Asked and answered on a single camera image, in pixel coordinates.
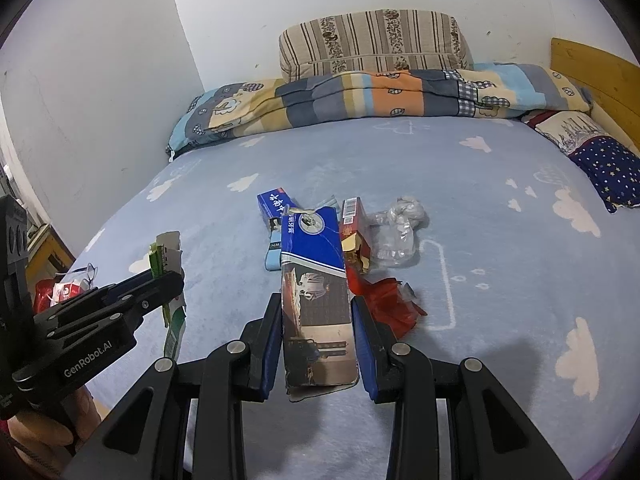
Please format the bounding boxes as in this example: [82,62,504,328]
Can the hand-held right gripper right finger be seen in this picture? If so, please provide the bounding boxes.
[350,296,576,480]

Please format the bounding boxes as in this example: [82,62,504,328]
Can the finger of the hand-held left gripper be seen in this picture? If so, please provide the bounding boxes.
[75,270,167,298]
[32,271,185,342]

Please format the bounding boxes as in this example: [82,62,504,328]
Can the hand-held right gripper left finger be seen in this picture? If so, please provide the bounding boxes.
[60,292,286,480]

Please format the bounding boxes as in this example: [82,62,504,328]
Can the green and white carton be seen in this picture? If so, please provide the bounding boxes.
[150,231,188,361]

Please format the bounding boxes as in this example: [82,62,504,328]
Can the blue photo-print carton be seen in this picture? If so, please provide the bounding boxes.
[279,205,361,403]

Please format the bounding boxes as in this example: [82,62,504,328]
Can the light blue face mask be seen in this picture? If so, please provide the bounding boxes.
[264,227,285,272]

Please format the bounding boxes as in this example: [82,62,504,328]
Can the clear plastic bag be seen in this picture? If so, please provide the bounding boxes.
[365,196,430,268]

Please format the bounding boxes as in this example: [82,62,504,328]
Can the person's left hand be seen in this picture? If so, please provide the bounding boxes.
[9,391,101,467]

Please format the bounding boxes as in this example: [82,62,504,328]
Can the eyeglasses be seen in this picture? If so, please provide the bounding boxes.
[65,262,98,291]

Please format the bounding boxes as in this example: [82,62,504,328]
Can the red plastic wrapper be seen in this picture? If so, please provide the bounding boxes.
[346,265,428,341]

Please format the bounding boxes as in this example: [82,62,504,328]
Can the red and white bag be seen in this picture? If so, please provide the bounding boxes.
[32,277,88,313]

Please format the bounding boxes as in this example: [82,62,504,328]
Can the yellow wooden cabinet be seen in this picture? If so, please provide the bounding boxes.
[25,222,76,291]

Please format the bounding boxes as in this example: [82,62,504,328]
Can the red cardboard box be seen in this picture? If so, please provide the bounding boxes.
[339,197,373,276]

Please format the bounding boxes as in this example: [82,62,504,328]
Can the blue toothpaste box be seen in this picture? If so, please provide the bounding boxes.
[256,187,301,226]

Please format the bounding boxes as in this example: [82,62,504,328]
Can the light blue cloud bedsheet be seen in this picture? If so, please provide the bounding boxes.
[60,115,640,480]

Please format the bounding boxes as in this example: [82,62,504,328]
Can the patchwork cartoon quilt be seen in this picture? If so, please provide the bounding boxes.
[166,62,593,161]

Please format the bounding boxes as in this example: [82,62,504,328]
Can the striped floral pillow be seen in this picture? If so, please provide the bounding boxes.
[278,9,475,83]

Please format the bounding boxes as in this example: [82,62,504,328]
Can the navy star patchwork pillow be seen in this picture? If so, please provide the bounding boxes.
[520,109,640,213]

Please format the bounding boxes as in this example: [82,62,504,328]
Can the wooden headboard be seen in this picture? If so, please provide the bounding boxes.
[550,37,640,156]

